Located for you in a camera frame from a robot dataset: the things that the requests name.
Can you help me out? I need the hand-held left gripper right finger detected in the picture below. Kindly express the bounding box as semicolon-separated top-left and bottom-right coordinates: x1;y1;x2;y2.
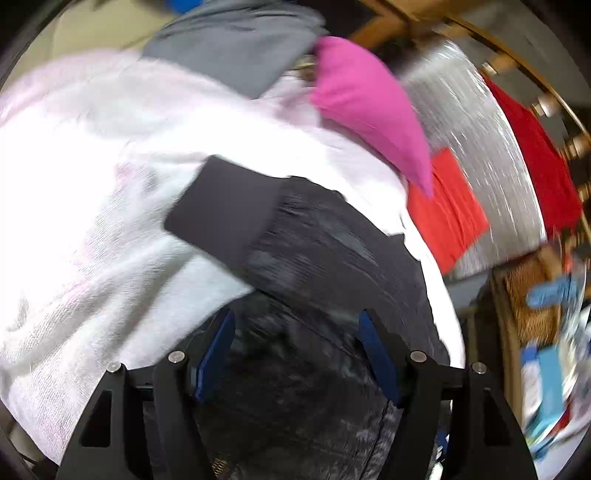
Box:
358;309;539;480

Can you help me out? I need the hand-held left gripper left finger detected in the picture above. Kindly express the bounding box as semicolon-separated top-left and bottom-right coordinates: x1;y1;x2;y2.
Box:
55;308;237;480

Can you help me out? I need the black garment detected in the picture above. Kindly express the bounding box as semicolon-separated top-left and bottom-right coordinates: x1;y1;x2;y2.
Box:
164;156;451;480

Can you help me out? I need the folded orange cloth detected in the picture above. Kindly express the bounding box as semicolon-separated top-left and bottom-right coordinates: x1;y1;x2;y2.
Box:
406;148;490;274

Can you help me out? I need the wicker basket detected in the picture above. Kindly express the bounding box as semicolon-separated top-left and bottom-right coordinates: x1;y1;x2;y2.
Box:
492;254;573;416

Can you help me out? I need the light blue box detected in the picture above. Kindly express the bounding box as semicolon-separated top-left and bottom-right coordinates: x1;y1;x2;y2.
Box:
538;346;573;416

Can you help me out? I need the light blue cloth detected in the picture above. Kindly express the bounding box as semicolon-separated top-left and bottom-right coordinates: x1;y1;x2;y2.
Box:
526;274;585;310

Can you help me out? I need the silver foil mat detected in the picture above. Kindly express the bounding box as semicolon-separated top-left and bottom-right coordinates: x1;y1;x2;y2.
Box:
397;41;548;280

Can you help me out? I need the pink pillow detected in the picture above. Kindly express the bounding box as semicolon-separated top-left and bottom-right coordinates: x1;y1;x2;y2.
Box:
308;36;435;200

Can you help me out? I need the red cloth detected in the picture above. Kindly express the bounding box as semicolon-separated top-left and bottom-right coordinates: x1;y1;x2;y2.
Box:
482;74;583;236

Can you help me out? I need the wooden spindle railing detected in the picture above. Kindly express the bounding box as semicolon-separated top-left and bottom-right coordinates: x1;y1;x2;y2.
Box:
346;0;591;259

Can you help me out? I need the grey cloth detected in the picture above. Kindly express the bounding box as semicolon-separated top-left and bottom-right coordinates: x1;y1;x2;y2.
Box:
141;0;328;100

